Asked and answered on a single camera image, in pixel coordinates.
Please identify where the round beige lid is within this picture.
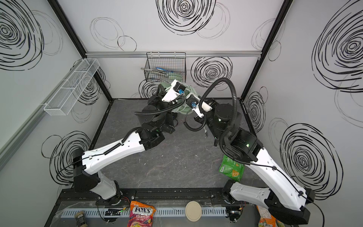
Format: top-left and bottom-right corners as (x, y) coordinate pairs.
(185, 201), (202, 222)

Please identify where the green item in basket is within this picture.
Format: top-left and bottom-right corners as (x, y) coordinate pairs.
(168, 72), (186, 82)

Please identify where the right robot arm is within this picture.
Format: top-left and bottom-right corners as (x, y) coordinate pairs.
(183, 78), (315, 226)

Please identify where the white slotted cable duct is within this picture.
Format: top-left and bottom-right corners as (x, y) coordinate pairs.
(60, 207), (227, 218)

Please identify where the green snack bag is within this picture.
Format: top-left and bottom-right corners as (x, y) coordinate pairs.
(219, 155), (245, 182)

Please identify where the orange snack bag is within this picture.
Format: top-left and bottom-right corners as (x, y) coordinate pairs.
(257, 206), (285, 227)

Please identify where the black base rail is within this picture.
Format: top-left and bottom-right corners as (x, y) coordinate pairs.
(58, 188), (248, 206)

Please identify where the black wire basket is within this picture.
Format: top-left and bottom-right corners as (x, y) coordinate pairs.
(142, 57), (187, 83)

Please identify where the aluminium wall rail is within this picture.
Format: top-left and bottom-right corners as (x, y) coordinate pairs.
(86, 50), (262, 58)

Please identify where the pink Fox's candy bag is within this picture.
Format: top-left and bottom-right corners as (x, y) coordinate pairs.
(127, 201), (156, 227)

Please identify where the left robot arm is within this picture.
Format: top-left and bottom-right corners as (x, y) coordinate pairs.
(73, 80), (186, 204)

